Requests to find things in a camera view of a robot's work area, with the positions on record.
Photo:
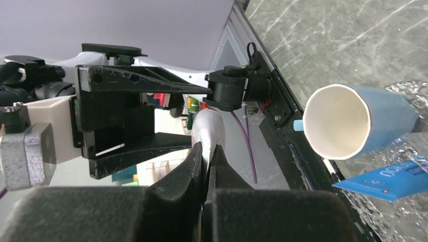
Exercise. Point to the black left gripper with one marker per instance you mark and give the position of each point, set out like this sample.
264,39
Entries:
112,113

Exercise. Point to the clear textured acrylic tray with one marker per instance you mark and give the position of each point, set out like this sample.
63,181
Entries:
405,219

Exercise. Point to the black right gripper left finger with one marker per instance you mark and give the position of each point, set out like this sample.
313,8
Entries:
165,211

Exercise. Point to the light blue white mug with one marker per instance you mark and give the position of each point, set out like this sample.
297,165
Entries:
342,121

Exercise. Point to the aluminium side rail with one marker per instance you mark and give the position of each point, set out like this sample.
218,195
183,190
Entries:
237,33

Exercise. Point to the white red-capped toothpaste tube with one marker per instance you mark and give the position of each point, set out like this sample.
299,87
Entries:
209,129

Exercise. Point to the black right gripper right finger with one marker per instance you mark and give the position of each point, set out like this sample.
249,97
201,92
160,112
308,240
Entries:
234,211

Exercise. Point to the blue toothpaste tube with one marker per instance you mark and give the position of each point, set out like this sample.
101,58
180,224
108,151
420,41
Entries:
391,182

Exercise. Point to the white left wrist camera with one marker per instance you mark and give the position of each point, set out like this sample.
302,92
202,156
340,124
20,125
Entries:
35,137

